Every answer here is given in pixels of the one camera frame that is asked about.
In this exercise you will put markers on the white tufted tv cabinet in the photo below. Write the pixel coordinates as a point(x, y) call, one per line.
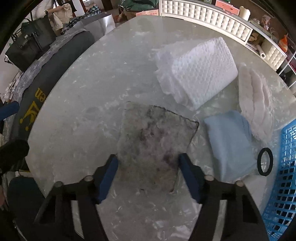
point(232, 26)

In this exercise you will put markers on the light blue cloth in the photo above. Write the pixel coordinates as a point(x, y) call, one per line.
point(230, 139)

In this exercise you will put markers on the orange snack bag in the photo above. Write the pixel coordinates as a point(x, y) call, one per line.
point(283, 43)

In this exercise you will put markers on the black handbag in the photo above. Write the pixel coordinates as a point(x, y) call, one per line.
point(35, 39)

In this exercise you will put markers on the green plastic bag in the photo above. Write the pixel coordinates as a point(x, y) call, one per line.
point(139, 5)

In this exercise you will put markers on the white plastic jug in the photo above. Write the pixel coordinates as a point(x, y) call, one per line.
point(244, 13)

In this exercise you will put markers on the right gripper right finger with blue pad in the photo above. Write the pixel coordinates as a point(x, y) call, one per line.
point(242, 218)

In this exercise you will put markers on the pink drawer box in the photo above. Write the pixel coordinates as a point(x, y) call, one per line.
point(227, 7)

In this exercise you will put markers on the grey mottled cloth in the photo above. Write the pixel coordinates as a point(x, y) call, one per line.
point(150, 140)

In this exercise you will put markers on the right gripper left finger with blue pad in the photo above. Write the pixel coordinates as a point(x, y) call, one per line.
point(54, 220)

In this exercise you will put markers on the white fluffy cloth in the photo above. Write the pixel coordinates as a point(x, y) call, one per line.
point(255, 101)

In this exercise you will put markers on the blue plastic basket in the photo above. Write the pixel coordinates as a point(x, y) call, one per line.
point(280, 209)

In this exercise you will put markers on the white embossed paper towel stack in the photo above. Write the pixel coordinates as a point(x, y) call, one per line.
point(194, 71)

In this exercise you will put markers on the cardboard box with print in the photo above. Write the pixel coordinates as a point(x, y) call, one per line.
point(153, 12)

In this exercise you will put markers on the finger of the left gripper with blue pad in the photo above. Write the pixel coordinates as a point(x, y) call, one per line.
point(9, 109)

